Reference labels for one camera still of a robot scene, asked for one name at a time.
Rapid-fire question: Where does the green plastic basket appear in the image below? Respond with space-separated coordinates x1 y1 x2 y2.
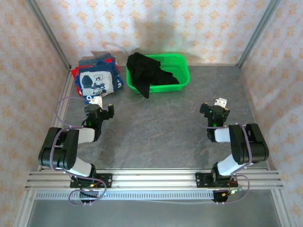
125 53 191 95

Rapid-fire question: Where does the red folded t-shirt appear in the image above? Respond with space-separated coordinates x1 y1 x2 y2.
71 66 83 82

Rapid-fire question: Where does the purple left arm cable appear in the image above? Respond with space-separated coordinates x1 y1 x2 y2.
49 96 107 207

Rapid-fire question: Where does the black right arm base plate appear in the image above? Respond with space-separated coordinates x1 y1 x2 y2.
195 172 238 189

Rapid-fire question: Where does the blue cartoon print t-shirt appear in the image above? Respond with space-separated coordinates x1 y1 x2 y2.
75 62 125 105

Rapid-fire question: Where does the aluminium side rail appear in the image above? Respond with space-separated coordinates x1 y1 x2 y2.
37 68 74 171

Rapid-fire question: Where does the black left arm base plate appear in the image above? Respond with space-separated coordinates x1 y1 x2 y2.
70 173 113 189

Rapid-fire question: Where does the aluminium frame leg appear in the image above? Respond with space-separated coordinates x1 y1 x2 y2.
270 189 291 227
14 189 36 227

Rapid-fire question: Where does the slate blue folded t-shirt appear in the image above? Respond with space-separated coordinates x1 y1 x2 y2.
79 53 116 68

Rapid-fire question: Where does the black t-shirt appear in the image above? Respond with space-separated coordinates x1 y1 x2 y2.
126 52 180 99

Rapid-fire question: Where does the aluminium frame post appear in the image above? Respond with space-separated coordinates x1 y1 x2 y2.
25 0 71 70
236 0 282 69

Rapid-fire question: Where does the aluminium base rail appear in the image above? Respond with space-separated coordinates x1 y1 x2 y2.
25 168 284 190

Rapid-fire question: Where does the grey slotted cable duct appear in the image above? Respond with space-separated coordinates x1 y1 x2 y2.
35 191 215 201

